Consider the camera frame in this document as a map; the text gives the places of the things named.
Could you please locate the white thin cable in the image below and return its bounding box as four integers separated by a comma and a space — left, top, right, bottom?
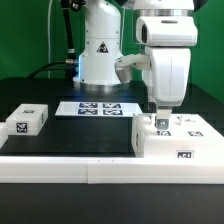
47, 0, 55, 79

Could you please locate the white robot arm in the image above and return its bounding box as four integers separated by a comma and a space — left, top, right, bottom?
59, 0, 198, 130

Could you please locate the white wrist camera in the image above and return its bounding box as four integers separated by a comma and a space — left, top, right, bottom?
114, 54, 151, 83

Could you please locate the white marker base sheet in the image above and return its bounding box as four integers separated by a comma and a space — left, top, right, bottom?
55, 102, 142, 117

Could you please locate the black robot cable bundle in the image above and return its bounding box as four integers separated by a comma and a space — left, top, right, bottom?
27, 0, 86, 80

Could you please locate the white cabinet body box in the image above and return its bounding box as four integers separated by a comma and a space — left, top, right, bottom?
131, 114, 224, 160

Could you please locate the white cabinet door panel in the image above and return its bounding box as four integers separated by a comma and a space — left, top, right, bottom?
138, 113, 212, 137

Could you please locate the white U-shaped border fence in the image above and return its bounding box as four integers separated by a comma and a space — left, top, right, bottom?
0, 123, 224, 184

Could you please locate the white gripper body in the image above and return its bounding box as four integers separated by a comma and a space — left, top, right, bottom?
146, 47, 191, 107

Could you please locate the white cabinet top block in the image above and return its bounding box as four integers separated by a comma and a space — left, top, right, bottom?
6, 104, 48, 136

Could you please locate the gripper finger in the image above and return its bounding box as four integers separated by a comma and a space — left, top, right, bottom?
155, 106, 172, 130

